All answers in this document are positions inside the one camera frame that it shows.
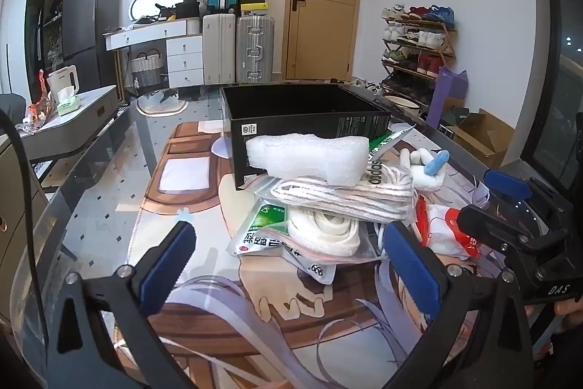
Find white plush toy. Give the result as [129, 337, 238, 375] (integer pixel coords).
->
[401, 147, 453, 195]

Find wooden shoe rack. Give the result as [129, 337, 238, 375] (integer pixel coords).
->
[380, 6, 459, 108]

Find person's right hand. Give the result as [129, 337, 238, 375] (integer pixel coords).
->
[553, 297, 583, 319]

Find grey wicker basket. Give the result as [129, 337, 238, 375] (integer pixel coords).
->
[130, 52, 166, 87]

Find red white plastic bag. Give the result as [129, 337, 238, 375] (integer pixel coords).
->
[415, 195, 482, 261]

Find tall dark cabinet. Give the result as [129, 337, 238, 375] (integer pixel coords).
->
[25, 0, 98, 99]

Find scattered loose sneakers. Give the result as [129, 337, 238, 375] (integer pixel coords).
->
[350, 76, 384, 96]

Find dark green box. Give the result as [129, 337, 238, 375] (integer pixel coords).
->
[438, 106, 470, 140]

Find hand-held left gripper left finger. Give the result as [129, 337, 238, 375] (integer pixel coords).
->
[43, 220, 199, 389]

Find grey side table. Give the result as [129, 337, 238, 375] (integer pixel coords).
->
[20, 85, 122, 172]

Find silver suitcase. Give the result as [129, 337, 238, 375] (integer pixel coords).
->
[236, 15, 276, 84]

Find black cable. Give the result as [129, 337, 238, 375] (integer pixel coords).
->
[0, 110, 43, 295]

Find dark glass sliding door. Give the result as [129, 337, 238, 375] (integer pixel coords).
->
[520, 0, 583, 195]

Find white bubble wrap piece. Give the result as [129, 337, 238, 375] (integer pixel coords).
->
[246, 133, 371, 186]

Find red clear plastic bag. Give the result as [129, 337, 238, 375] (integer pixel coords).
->
[16, 69, 54, 135]

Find white cable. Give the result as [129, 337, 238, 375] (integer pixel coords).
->
[374, 222, 389, 258]

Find beige cabinet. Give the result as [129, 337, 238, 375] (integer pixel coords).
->
[0, 133, 52, 277]

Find green tissue pack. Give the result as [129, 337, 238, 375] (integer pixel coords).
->
[56, 90, 83, 117]

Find black bag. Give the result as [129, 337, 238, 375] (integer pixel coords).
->
[175, 0, 201, 20]

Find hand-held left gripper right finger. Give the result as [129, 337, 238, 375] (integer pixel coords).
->
[383, 220, 535, 389]

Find open brown cardboard box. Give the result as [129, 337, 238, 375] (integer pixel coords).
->
[448, 108, 516, 170]

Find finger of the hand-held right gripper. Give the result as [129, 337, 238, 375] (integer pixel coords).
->
[483, 169, 533, 204]
[456, 204, 536, 255]

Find white basin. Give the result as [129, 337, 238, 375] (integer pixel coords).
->
[384, 94, 422, 115]

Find dark grey fridge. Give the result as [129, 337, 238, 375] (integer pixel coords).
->
[62, 0, 122, 94]

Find oval lit mirror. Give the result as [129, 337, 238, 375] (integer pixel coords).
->
[129, 0, 187, 25]

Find purple yoga mat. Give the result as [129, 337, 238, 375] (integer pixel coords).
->
[427, 67, 470, 131]

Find green white tube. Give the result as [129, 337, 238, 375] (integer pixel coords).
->
[367, 125, 417, 160]

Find oval floor rug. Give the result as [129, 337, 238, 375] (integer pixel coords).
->
[136, 90, 190, 117]

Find bagged striped white shoelaces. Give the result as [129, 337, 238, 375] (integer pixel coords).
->
[253, 161, 417, 224]

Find black cardboard box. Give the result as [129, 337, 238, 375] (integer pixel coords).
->
[221, 83, 392, 192]

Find white electric kettle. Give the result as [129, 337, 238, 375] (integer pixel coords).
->
[47, 65, 82, 104]

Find white vanity desk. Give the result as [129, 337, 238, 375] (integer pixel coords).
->
[104, 17, 205, 90]

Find bagged plain white shoelaces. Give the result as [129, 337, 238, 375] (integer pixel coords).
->
[286, 207, 382, 263]

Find pale round coaster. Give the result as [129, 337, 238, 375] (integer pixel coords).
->
[211, 137, 234, 160]

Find white suitcase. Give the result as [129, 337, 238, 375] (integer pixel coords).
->
[203, 13, 238, 85]

